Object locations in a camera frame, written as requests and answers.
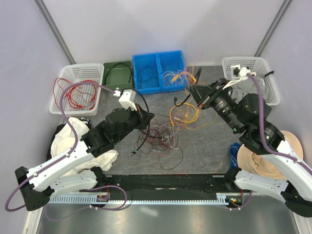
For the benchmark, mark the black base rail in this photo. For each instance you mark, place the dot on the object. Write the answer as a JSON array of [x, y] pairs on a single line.
[[172, 187]]

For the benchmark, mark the black cloth with white print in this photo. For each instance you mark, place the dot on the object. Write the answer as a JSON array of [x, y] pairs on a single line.
[[86, 122]]

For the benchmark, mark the blue plastic divided bin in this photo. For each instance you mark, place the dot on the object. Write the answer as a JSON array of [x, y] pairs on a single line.
[[159, 72]]

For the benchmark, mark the white right perforated basket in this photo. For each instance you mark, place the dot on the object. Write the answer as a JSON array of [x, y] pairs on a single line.
[[259, 66]]

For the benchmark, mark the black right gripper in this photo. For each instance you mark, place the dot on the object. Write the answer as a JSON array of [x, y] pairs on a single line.
[[204, 95]]

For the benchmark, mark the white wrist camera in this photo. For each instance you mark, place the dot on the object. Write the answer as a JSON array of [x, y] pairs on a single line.
[[126, 98], [237, 74]]

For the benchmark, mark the white left perforated basket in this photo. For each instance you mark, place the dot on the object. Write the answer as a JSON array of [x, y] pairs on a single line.
[[82, 100]]

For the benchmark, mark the grey cloth in basket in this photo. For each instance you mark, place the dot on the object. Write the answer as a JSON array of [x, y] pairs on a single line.
[[241, 89]]

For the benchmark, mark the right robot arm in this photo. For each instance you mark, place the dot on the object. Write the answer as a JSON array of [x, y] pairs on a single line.
[[248, 118]]

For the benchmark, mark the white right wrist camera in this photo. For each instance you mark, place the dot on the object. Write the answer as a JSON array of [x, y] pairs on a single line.
[[237, 74]]

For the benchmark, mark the white perforated basket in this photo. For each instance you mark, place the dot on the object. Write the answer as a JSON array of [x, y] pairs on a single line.
[[259, 66], [82, 100]]

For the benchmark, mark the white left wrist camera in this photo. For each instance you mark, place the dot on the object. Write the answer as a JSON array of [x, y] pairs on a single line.
[[126, 98]]

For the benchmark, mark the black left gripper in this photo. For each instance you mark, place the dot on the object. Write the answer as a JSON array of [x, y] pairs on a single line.
[[144, 117]]

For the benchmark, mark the beige bucket hat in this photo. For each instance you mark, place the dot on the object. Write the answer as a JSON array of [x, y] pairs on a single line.
[[255, 164]]

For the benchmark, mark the green plastic box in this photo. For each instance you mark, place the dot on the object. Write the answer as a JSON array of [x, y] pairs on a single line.
[[118, 75]]

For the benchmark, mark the blue cloth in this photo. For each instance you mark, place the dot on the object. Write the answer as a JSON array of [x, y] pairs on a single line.
[[232, 154]]

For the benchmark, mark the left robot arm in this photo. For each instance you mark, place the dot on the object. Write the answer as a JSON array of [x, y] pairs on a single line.
[[40, 184]]

